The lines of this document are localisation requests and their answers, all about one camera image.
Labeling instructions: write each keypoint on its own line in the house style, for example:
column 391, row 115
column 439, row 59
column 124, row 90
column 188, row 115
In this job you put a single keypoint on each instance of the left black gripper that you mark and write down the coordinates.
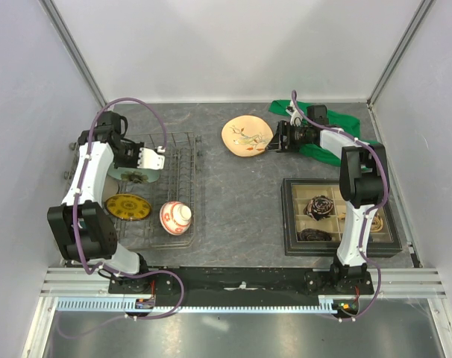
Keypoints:
column 134, row 164

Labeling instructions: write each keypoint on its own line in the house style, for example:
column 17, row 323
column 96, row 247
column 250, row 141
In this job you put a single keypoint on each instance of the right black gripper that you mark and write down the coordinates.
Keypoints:
column 286, row 129

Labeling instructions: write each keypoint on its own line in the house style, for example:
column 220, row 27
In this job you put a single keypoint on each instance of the beige bird plate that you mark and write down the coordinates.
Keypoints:
column 246, row 136

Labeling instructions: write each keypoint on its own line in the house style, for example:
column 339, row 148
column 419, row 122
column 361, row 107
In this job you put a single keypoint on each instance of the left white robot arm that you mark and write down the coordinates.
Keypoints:
column 81, row 227

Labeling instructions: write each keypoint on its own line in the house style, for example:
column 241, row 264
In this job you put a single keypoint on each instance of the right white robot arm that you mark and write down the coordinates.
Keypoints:
column 363, row 183

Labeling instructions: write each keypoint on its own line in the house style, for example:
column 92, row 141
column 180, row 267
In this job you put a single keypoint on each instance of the beige cup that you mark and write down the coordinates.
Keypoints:
column 111, row 188

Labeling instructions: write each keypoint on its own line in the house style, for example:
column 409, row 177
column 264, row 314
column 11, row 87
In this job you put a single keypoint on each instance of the yellow patterned plate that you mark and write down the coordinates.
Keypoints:
column 128, row 207

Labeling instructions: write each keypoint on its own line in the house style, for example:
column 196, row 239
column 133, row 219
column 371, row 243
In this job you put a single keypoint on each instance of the dark floral rolled tie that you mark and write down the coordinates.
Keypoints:
column 318, row 208

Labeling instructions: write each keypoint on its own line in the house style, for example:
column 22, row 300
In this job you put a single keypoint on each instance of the green cloth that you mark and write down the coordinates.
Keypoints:
column 349, row 123

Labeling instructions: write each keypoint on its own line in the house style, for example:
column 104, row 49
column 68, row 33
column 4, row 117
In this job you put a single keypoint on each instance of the white red patterned bowl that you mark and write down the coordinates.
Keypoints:
column 175, row 217

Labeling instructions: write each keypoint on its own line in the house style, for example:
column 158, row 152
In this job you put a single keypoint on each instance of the black compartment box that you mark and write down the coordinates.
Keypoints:
column 295, row 195

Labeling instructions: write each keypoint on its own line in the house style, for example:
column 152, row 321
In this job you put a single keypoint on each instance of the dark brown rolled tie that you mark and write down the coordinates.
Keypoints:
column 313, row 235

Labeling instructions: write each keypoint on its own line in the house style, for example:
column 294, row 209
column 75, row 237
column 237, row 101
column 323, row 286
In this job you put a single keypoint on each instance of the tan rolled belt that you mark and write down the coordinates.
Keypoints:
column 377, row 224

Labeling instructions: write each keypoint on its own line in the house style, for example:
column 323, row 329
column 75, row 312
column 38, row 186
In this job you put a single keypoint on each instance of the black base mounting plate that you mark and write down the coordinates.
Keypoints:
column 241, row 285

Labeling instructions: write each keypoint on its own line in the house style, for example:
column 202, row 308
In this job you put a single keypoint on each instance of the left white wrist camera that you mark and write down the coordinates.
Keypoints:
column 150, row 159

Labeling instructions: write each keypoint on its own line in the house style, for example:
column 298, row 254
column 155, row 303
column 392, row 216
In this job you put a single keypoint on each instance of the grey wire dish rack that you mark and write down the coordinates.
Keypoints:
column 176, row 183

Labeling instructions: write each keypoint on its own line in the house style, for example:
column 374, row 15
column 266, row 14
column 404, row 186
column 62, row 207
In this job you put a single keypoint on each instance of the aluminium frame rail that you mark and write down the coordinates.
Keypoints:
column 400, row 283

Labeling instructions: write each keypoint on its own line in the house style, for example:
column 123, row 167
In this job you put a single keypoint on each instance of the blue slotted cable duct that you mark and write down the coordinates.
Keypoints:
column 137, row 305

